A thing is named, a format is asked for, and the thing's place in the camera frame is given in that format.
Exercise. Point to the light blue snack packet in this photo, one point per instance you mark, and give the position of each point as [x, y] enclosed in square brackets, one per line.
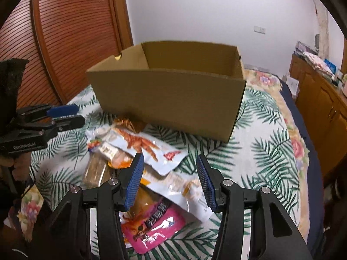
[162, 154]

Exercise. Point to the white wall switch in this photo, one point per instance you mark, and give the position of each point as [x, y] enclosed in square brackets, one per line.
[259, 29]

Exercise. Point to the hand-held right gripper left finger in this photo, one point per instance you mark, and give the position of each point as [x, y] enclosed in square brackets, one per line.
[134, 181]

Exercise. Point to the white paper bag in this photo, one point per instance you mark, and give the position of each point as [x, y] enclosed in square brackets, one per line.
[292, 85]

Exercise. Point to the wooden cabinet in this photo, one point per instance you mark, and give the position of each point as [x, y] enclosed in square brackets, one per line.
[320, 105]

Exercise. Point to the dark blue mattress cover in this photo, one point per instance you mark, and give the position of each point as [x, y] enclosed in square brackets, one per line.
[311, 173]

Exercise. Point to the orange snack packet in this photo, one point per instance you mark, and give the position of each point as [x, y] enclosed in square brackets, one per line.
[132, 126]

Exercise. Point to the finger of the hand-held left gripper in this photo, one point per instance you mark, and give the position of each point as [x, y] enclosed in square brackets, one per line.
[62, 111]
[69, 123]

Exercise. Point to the small white fan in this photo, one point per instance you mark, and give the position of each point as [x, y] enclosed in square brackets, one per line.
[317, 42]

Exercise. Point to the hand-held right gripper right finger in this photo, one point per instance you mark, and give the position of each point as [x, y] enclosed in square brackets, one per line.
[206, 184]

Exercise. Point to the clear brown snack packet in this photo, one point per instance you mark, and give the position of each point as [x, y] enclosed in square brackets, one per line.
[93, 170]

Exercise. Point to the purple folded cloth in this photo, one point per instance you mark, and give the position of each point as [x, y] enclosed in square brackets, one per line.
[305, 47]

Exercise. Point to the pink snack packet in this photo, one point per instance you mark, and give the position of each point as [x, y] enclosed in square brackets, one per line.
[162, 227]

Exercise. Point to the blue box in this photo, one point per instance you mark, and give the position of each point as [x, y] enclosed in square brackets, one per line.
[330, 65]

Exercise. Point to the brown cardboard box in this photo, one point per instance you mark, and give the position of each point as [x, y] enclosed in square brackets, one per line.
[168, 100]

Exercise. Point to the leaf print bedsheet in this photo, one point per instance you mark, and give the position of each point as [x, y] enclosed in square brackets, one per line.
[271, 146]

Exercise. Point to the small white snack packet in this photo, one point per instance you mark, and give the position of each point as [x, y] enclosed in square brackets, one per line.
[105, 149]

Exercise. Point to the floral folded cloth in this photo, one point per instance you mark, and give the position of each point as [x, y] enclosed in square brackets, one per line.
[317, 62]

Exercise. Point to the cream curtain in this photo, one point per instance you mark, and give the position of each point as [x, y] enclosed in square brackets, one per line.
[323, 27]

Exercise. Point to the person's left hand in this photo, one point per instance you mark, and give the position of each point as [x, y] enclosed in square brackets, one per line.
[16, 165]

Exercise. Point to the wooden louvered wardrobe door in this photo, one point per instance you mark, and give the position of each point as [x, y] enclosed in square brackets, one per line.
[76, 32]

